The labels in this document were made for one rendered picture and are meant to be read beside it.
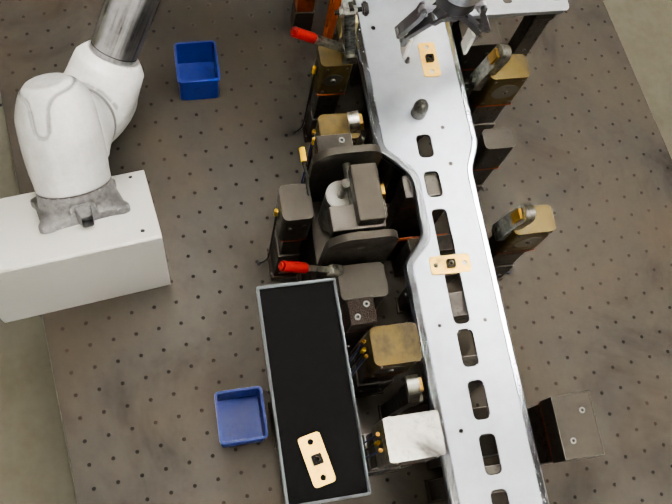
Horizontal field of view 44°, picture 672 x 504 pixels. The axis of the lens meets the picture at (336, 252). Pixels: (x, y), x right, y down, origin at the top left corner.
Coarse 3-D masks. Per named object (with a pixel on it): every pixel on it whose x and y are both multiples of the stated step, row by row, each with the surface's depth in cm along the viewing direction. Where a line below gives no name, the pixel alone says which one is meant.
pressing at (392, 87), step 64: (384, 0) 184; (384, 64) 179; (448, 64) 181; (384, 128) 174; (448, 128) 176; (448, 192) 171; (448, 320) 162; (448, 384) 158; (512, 384) 159; (448, 448) 153; (512, 448) 155
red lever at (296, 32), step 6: (294, 30) 161; (300, 30) 161; (306, 30) 163; (294, 36) 161; (300, 36) 162; (306, 36) 162; (312, 36) 163; (318, 36) 165; (312, 42) 164; (318, 42) 165; (324, 42) 166; (330, 42) 167; (336, 42) 168; (330, 48) 168; (336, 48) 168; (342, 48) 169
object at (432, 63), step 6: (432, 42) 182; (420, 48) 181; (432, 48) 181; (420, 54) 180; (426, 54) 179; (432, 54) 180; (426, 60) 180; (432, 60) 179; (426, 66) 180; (432, 66) 180; (438, 66) 180; (426, 72) 179; (438, 72) 179
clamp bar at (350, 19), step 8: (344, 0) 157; (352, 0) 157; (344, 8) 156; (352, 8) 158; (360, 8) 158; (368, 8) 157; (344, 16) 156; (352, 16) 157; (344, 24) 159; (352, 24) 159; (344, 32) 162; (352, 32) 162; (344, 40) 164; (352, 40) 165; (344, 48) 167; (352, 48) 168
